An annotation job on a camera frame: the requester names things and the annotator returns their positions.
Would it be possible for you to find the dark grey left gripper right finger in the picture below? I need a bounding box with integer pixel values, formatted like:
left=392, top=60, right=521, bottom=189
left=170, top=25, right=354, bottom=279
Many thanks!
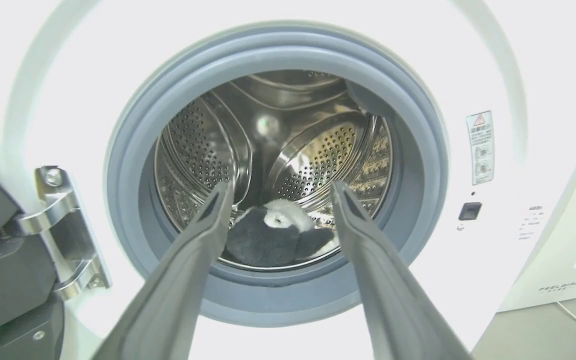
left=330, top=180, right=473, bottom=360

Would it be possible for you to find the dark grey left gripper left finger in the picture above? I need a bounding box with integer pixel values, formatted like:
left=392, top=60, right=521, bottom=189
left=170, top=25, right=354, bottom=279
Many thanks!
left=91, top=180, right=235, bottom=360

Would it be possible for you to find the black and white plush toy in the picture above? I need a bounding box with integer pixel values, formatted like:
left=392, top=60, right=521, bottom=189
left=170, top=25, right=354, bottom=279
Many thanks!
left=225, top=199, right=336, bottom=268

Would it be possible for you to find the washing machine door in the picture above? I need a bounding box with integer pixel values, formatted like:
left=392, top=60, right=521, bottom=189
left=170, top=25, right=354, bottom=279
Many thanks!
left=0, top=156, right=65, bottom=360

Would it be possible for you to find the white front-load washing machine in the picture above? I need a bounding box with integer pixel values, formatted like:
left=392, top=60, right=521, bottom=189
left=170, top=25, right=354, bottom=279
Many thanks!
left=0, top=0, right=576, bottom=360

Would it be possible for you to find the chrome door hinge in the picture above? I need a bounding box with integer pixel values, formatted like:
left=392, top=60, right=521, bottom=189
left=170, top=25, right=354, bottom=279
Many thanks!
left=14, top=165, right=111, bottom=301

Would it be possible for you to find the warning sticker label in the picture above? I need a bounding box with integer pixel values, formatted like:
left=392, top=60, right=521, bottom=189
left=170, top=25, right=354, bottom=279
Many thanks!
left=466, top=110, right=495, bottom=186

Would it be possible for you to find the white appliance with logo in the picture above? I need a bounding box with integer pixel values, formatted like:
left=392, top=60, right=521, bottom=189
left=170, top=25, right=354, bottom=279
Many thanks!
left=497, top=107, right=576, bottom=313

